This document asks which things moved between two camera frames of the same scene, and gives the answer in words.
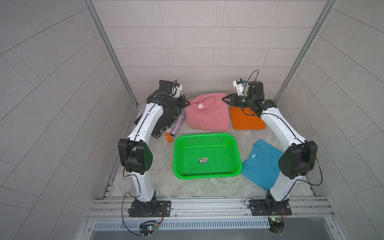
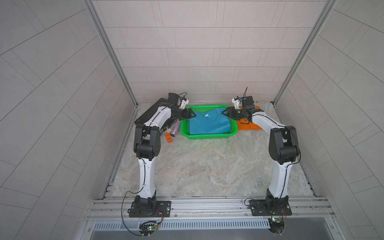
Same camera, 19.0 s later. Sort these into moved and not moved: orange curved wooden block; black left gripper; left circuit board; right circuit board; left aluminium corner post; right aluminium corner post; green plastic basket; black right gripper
Moved: green plastic basket; black left gripper; black right gripper
Not moved: right aluminium corner post; right circuit board; left circuit board; orange curved wooden block; left aluminium corner post
